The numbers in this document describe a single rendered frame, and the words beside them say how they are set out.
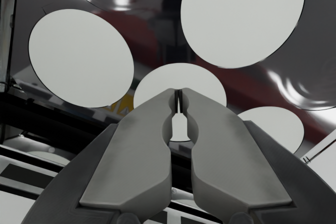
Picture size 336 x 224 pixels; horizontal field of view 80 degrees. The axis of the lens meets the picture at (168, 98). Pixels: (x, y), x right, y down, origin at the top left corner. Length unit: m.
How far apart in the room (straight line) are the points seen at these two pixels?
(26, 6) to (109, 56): 0.08
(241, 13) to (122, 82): 0.13
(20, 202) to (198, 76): 0.20
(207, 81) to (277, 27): 0.08
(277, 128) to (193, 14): 0.16
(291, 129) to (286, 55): 0.09
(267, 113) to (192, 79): 0.09
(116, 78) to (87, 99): 0.04
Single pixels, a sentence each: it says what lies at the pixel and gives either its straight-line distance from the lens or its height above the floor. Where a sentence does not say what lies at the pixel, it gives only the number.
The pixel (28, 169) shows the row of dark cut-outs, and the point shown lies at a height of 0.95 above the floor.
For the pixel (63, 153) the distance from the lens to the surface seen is 0.26.
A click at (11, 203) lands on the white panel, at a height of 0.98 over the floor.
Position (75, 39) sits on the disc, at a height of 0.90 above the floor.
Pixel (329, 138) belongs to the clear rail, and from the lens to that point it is 0.31.
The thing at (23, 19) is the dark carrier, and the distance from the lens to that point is 0.23.
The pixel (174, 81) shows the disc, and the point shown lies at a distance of 0.21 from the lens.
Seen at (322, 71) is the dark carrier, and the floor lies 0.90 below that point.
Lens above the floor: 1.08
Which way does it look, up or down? 59 degrees down
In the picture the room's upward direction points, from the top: 177 degrees counter-clockwise
